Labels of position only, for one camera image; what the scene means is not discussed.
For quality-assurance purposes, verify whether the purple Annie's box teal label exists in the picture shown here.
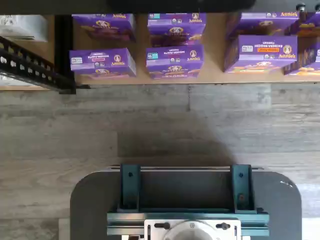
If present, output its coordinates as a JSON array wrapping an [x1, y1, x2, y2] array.
[[145, 44, 205, 80], [147, 12, 207, 48]]

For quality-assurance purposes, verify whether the purple Annie's box pink label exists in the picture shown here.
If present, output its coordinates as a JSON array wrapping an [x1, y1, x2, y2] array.
[[71, 13, 137, 43], [69, 47, 137, 78]]

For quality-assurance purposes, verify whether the purple Annie's box orange label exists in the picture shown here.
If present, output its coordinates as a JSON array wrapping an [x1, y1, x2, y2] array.
[[226, 11, 300, 38], [223, 34, 299, 74]]

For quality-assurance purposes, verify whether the purple Annie's mac cheese box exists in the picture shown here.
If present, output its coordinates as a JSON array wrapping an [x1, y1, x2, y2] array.
[[284, 11, 320, 38], [283, 37, 320, 76]]

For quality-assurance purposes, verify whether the grey rounded cart platform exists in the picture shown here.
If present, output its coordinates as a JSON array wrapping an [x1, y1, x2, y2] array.
[[69, 164, 302, 240]]

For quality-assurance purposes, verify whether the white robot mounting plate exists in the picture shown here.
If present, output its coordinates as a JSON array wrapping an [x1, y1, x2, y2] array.
[[144, 217, 242, 240]]

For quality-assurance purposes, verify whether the white patterned carton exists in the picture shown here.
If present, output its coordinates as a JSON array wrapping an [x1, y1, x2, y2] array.
[[0, 14, 49, 43]]

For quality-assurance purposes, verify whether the teal aluminium mount frame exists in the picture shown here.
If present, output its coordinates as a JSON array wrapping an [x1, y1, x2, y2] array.
[[107, 163, 270, 237]]

